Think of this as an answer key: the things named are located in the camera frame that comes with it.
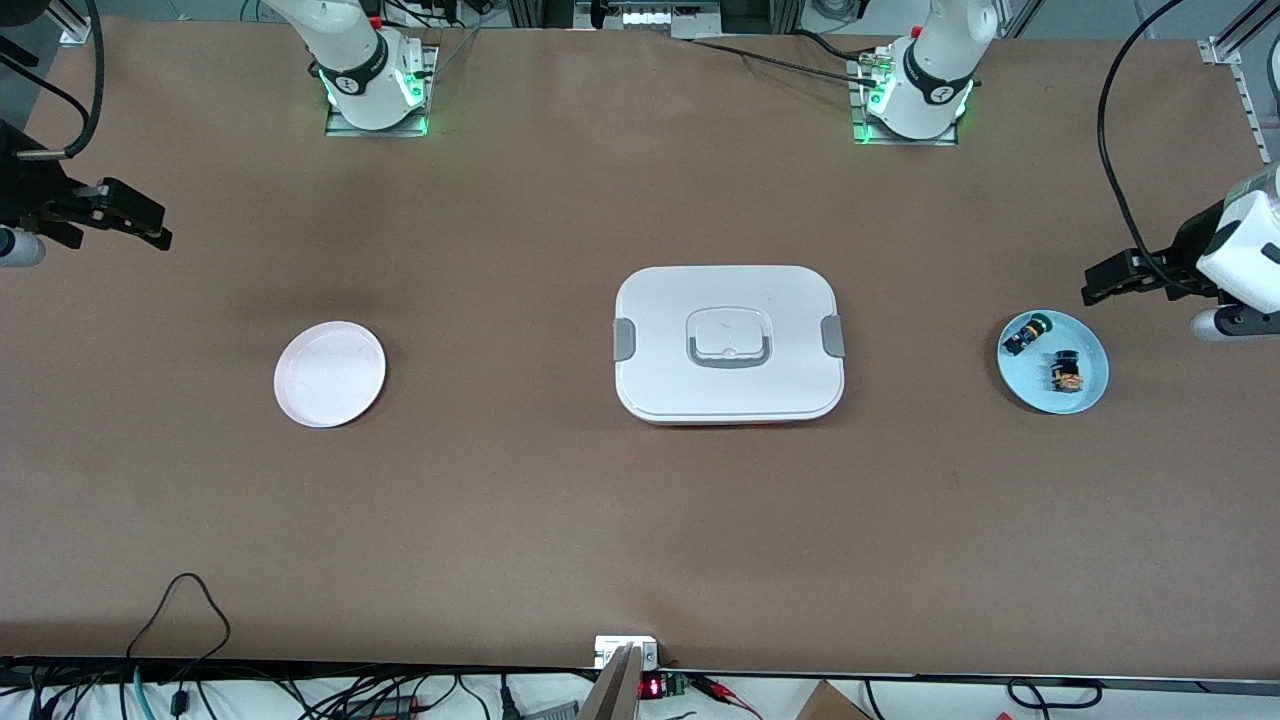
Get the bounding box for light blue round plate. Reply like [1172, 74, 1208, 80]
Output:
[997, 309, 1110, 415]

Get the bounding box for pink round plate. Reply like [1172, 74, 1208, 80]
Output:
[274, 320, 387, 429]

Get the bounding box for white lidded storage box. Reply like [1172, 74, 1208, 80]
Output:
[613, 265, 846, 426]

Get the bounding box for brown cardboard box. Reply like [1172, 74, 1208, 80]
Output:
[794, 680, 873, 720]

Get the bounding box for white power strip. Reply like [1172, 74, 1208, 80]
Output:
[618, 3, 723, 32]

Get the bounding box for red clip test leads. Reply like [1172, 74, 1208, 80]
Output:
[690, 675, 763, 720]

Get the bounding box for green and blue switch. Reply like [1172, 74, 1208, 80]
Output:
[1002, 312, 1055, 357]

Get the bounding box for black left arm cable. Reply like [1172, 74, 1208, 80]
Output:
[1097, 0, 1196, 293]

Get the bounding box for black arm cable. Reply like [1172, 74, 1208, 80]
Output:
[1097, 0, 1196, 293]
[0, 0, 107, 161]

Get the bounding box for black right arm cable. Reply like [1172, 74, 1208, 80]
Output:
[0, 0, 107, 161]

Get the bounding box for perforated metal rail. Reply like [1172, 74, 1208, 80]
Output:
[1236, 62, 1280, 193]

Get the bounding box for aluminium frame profile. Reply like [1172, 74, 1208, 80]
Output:
[1198, 0, 1280, 67]
[40, 0, 93, 47]

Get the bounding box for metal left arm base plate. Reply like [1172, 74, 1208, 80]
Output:
[853, 55, 961, 147]

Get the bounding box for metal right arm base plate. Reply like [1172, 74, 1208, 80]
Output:
[324, 45, 439, 139]

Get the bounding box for black looped cable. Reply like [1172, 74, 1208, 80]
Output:
[125, 573, 232, 681]

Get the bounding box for black base power cable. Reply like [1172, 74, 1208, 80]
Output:
[688, 30, 886, 87]

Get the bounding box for black coiled cable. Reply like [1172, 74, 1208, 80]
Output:
[1005, 678, 1103, 710]

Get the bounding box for small aluminium bracket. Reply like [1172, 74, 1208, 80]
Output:
[594, 636, 659, 669]

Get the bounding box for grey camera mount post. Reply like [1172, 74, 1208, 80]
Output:
[578, 645, 644, 720]

